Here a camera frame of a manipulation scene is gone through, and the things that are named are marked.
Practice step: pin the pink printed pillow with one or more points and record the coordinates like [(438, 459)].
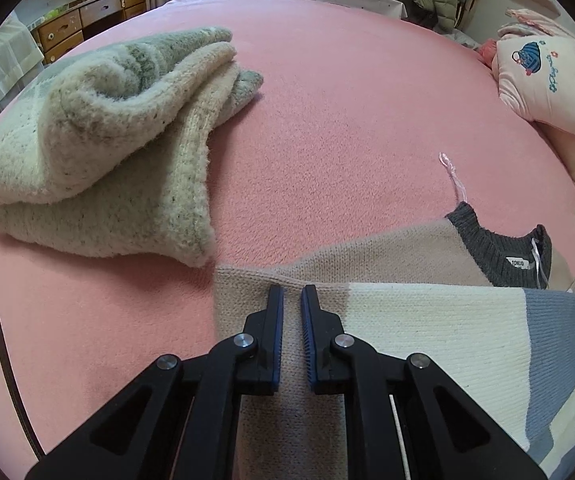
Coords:
[(547, 95)]

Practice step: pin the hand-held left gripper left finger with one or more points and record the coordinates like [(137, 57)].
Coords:
[(267, 340)]

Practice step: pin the colour-block knit sweater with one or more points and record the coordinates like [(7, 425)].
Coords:
[(442, 320)]

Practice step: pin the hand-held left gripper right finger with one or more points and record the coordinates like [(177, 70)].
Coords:
[(317, 340)]

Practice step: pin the fuzzy green cream sweater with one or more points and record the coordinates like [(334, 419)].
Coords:
[(92, 135)]

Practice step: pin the pink bed blanket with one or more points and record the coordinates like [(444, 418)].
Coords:
[(342, 110)]

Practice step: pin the wooden desk with drawers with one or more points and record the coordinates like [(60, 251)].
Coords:
[(62, 30)]

